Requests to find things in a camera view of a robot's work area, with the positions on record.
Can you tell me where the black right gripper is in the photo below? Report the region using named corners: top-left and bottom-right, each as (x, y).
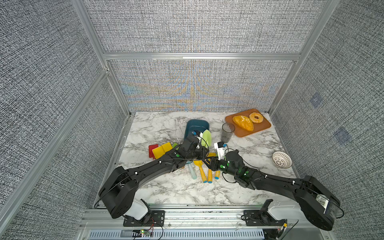
top-left (202, 156), bottom-right (239, 180)

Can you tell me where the yellow handled tool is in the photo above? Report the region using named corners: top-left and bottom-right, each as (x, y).
top-left (194, 160), bottom-right (208, 183)

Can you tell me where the pale green trowel wooden handle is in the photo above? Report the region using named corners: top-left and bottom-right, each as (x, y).
top-left (202, 130), bottom-right (212, 148)

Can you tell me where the light blue shovel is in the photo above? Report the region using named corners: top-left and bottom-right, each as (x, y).
top-left (187, 162), bottom-right (197, 180)

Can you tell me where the red shovel wooden handle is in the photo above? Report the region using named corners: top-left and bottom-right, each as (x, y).
top-left (148, 144), bottom-right (159, 159)

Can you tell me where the green trowel yellow handle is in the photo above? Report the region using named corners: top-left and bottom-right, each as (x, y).
top-left (215, 171), bottom-right (221, 180)

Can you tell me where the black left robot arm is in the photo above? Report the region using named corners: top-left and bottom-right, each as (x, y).
top-left (99, 135), bottom-right (209, 220)

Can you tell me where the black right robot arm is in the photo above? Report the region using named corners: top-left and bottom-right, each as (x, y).
top-left (203, 150), bottom-right (342, 231)

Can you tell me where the teal plastic storage box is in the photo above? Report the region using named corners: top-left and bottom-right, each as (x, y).
top-left (184, 119), bottom-right (210, 140)

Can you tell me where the grey transparent plastic cup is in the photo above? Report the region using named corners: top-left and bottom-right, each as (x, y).
top-left (221, 123), bottom-right (235, 143)

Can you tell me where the oval bread loaf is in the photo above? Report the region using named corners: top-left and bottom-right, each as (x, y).
top-left (232, 116), bottom-right (254, 132)

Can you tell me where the brown wooden cutting board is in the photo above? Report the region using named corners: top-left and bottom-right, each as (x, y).
top-left (225, 109), bottom-right (272, 138)

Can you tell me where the glazed donut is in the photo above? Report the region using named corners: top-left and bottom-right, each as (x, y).
top-left (249, 112), bottom-right (264, 124)

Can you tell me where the white lattice basket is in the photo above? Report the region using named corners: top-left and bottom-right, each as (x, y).
top-left (272, 151), bottom-right (293, 169)

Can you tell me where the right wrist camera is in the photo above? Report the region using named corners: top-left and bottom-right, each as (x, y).
top-left (214, 142), bottom-right (227, 160)

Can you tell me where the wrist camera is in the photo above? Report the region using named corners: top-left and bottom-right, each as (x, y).
top-left (192, 130), bottom-right (203, 142)
top-left (214, 142), bottom-right (227, 160)

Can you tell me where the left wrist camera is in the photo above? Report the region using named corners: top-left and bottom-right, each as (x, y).
top-left (192, 130), bottom-right (203, 142)

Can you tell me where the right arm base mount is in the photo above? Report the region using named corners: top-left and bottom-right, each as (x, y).
top-left (241, 210), bottom-right (287, 227)

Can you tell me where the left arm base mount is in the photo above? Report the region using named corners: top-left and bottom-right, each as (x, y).
top-left (123, 210), bottom-right (166, 227)

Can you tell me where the aluminium front rail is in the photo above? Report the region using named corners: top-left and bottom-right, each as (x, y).
top-left (75, 201), bottom-right (336, 240)

